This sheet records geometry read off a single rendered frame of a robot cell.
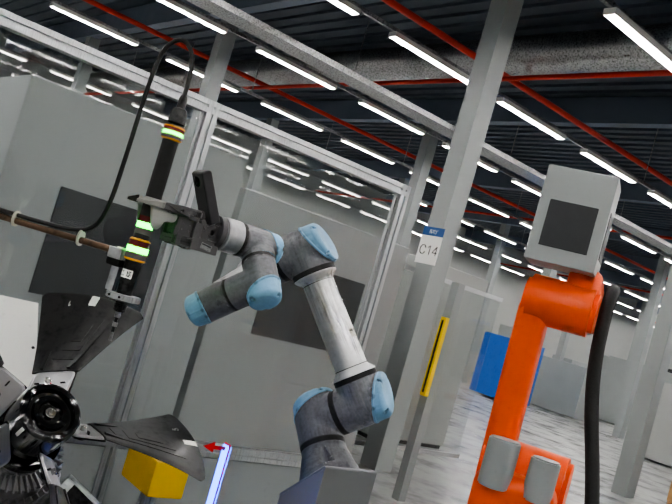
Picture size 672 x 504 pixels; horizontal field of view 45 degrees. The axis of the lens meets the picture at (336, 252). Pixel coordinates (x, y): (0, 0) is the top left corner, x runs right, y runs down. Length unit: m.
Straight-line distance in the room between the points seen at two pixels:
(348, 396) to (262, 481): 0.93
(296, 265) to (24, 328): 0.67
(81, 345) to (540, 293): 3.88
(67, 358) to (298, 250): 0.65
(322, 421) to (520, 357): 3.38
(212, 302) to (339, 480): 0.55
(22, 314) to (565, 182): 3.89
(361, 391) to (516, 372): 3.38
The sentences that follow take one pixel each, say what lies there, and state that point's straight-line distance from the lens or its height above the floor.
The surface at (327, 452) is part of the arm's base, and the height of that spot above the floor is 1.21.
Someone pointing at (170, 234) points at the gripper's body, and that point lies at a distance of 1.69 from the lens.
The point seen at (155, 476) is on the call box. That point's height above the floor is 1.04.
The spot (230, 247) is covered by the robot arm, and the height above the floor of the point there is 1.62.
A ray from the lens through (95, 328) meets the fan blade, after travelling 1.81.
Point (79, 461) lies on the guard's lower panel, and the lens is 2.55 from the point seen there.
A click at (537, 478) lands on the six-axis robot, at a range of 5.08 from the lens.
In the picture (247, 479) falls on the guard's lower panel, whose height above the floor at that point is 0.90.
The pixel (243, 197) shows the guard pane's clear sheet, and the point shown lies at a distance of 2.61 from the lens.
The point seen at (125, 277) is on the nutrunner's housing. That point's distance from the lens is 1.66.
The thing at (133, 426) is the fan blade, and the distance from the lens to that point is 1.80.
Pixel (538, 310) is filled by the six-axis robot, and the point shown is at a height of 1.85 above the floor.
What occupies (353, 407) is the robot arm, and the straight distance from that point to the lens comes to 2.04.
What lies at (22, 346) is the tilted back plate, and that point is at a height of 1.27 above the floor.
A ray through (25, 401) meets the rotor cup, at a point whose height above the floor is 1.23.
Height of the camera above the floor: 1.58
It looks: 3 degrees up
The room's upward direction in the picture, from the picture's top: 16 degrees clockwise
